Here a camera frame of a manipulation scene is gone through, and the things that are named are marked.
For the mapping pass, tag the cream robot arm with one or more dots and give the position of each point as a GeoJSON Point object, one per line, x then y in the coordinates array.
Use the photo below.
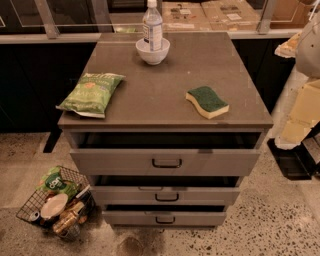
{"type": "Point", "coordinates": [297, 110]}

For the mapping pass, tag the grey drawer cabinet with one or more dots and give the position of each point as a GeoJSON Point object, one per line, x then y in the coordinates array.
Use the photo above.
{"type": "Point", "coordinates": [152, 98]}

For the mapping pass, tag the green yellow sponge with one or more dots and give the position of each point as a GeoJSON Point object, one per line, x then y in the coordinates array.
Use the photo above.
{"type": "Point", "coordinates": [207, 102]}

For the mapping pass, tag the top grey drawer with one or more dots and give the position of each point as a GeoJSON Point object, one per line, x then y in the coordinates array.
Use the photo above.
{"type": "Point", "coordinates": [166, 154]}

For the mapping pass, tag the clear plastic water bottle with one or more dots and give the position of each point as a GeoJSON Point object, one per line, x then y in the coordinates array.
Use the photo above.
{"type": "Point", "coordinates": [152, 26]}

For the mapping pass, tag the white ceramic bowl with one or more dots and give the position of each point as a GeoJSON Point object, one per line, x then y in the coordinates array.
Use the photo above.
{"type": "Point", "coordinates": [152, 57]}

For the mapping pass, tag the green chip bag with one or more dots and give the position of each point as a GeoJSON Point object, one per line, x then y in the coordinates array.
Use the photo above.
{"type": "Point", "coordinates": [92, 94]}

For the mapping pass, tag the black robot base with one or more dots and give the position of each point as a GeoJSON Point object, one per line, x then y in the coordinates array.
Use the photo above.
{"type": "Point", "coordinates": [303, 161]}

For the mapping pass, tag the soda can in basket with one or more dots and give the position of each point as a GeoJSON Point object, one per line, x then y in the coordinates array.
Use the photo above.
{"type": "Point", "coordinates": [35, 217]}

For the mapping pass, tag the brown bottle in basket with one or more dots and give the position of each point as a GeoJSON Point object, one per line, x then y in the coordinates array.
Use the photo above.
{"type": "Point", "coordinates": [68, 218]}

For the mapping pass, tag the green snack bag in basket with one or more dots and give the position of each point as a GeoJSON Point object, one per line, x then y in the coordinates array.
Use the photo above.
{"type": "Point", "coordinates": [53, 181]}

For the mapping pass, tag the bottom grey drawer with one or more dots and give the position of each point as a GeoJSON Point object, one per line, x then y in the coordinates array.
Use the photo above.
{"type": "Point", "coordinates": [164, 215]}

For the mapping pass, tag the grey drawer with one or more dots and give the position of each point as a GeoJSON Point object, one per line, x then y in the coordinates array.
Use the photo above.
{"type": "Point", "coordinates": [166, 190]}
{"type": "Point", "coordinates": [166, 154]}
{"type": "Point", "coordinates": [164, 215]}

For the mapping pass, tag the white bowl in basket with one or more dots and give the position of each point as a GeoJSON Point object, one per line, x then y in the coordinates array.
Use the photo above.
{"type": "Point", "coordinates": [54, 206]}

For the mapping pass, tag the middle grey drawer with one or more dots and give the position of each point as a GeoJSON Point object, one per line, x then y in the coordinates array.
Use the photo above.
{"type": "Point", "coordinates": [166, 190]}

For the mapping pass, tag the black wire basket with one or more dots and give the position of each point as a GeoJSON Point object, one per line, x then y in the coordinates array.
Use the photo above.
{"type": "Point", "coordinates": [39, 198]}

